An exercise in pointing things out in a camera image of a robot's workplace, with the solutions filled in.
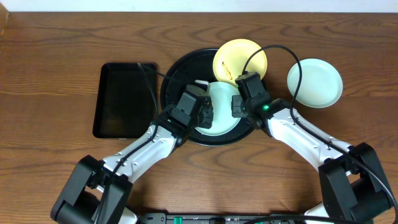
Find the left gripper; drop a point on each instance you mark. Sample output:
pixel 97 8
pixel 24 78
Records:
pixel 207 115

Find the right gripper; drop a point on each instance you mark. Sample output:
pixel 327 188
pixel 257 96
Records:
pixel 236 102

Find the mint plate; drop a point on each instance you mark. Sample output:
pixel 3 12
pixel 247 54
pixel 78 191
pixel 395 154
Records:
pixel 321 85
pixel 221 97

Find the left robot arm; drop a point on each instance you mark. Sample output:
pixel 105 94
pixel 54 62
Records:
pixel 97 191

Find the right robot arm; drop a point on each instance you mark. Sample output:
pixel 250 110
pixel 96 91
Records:
pixel 353 184

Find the black round tray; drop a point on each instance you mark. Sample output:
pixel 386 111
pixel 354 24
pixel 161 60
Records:
pixel 198 65

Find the black rectangular tray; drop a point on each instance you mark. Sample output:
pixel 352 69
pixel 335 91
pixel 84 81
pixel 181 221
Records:
pixel 124 106

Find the yellow plate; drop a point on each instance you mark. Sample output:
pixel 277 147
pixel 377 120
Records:
pixel 230 59

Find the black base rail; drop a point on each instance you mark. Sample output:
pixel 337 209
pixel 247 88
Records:
pixel 167 218

